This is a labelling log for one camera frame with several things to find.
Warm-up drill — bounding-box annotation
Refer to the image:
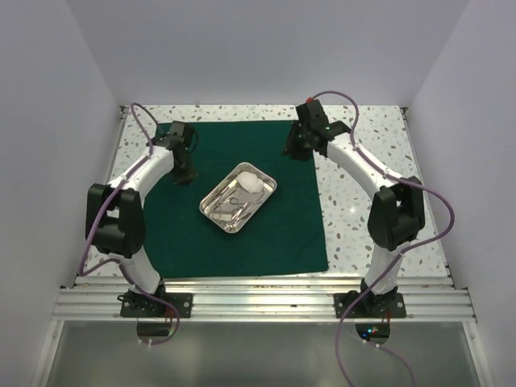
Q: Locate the steel instrument tray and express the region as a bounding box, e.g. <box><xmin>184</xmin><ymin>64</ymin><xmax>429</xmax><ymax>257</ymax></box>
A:
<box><xmin>199</xmin><ymin>162</ymin><xmax>277</xmax><ymax>234</ymax></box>

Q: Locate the green surgical cloth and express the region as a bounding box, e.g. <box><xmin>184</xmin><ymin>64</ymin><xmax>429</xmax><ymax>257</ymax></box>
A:
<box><xmin>144</xmin><ymin>121</ymin><xmax>328</xmax><ymax>279</ymax></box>

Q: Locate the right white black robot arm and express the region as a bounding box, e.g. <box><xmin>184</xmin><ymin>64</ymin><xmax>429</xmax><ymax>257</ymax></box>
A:
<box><xmin>283</xmin><ymin>99</ymin><xmax>426</xmax><ymax>318</ymax></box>

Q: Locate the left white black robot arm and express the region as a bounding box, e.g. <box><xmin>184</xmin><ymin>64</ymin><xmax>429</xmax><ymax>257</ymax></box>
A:
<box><xmin>85</xmin><ymin>121</ymin><xmax>199</xmax><ymax>317</ymax></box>

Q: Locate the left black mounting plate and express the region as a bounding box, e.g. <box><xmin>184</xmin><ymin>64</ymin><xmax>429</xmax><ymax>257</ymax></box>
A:
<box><xmin>117</xmin><ymin>291</ymin><xmax>194</xmax><ymax>318</ymax></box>

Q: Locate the black mounting plate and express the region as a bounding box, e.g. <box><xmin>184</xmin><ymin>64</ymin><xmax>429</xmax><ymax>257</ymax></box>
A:
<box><xmin>117</xmin><ymin>291</ymin><xmax>194</xmax><ymax>318</ymax></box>
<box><xmin>333</xmin><ymin>291</ymin><xmax>407</xmax><ymax>318</ymax></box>

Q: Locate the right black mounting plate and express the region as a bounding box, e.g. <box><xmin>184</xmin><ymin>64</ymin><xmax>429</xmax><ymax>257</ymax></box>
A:
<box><xmin>333</xmin><ymin>291</ymin><xmax>407</xmax><ymax>318</ymax></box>

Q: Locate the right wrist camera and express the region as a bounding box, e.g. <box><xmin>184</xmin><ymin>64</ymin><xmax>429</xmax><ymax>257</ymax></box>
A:
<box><xmin>295</xmin><ymin>98</ymin><xmax>329</xmax><ymax>129</ymax></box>

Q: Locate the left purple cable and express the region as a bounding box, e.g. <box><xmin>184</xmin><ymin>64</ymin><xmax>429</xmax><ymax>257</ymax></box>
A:
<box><xmin>76</xmin><ymin>102</ymin><xmax>181</xmax><ymax>346</ymax></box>

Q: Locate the aluminium rail frame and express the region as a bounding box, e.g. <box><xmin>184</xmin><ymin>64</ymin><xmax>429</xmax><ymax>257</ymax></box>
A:
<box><xmin>52</xmin><ymin>104</ymin><xmax>491</xmax><ymax>386</ymax></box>

